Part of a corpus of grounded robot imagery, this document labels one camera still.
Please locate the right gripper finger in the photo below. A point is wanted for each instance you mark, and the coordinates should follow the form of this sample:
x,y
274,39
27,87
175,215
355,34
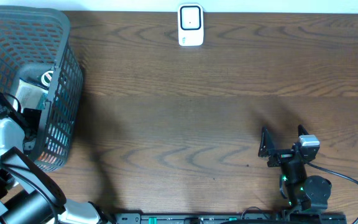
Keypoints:
x,y
302,130
266,147

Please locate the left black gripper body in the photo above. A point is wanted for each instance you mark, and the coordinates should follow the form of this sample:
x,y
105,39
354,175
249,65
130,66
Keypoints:
x,y
30,118

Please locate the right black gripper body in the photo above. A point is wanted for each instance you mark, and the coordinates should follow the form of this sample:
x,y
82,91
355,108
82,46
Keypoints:
x,y
281,156

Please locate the cream snack bag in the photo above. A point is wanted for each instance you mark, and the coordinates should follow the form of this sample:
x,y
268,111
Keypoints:
x,y
31,96

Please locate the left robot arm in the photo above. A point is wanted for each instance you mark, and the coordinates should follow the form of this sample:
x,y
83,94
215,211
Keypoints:
x,y
28,194

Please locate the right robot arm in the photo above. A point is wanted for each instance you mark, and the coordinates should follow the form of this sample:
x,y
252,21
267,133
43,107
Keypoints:
x,y
304,193

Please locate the white barcode scanner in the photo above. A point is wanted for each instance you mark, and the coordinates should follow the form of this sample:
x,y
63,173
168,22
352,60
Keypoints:
x,y
190,25

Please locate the dark green round-logo packet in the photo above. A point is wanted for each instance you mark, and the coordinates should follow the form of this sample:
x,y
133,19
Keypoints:
x,y
46,78

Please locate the grey plastic mesh basket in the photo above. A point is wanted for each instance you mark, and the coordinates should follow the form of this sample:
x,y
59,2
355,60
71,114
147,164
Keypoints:
x,y
34,41

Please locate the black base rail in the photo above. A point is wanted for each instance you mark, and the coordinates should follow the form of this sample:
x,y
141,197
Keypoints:
x,y
249,217

